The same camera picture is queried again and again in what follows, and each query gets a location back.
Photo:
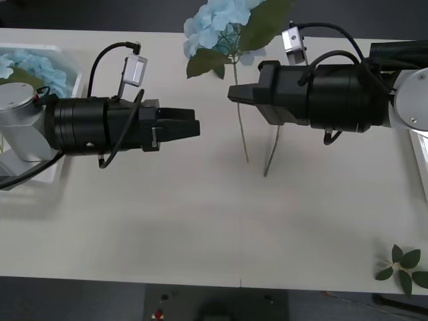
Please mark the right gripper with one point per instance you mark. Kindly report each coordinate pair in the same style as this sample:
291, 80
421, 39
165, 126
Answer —
284, 97

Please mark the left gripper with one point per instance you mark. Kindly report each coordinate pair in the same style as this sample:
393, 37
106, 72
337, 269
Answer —
147, 133

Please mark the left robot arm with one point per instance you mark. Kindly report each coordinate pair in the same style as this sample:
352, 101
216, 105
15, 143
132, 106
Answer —
20, 123

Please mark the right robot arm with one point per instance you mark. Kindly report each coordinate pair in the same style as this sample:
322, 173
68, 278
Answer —
341, 97

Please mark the red artificial rose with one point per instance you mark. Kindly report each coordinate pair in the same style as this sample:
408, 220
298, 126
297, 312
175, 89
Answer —
272, 150

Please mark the red round button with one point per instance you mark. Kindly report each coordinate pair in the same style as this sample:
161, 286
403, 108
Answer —
158, 314

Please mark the green leaf twig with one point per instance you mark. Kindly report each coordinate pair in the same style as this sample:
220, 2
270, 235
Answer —
410, 259

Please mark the black stand leg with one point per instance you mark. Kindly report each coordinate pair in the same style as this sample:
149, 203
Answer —
401, 303

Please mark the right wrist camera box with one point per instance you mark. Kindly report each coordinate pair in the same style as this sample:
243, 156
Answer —
294, 45

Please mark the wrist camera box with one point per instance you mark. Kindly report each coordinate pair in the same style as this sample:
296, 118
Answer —
135, 70
294, 45

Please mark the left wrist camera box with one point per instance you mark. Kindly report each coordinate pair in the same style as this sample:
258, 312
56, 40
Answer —
135, 70

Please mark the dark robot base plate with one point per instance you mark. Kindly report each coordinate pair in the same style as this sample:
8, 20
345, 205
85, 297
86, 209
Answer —
187, 307

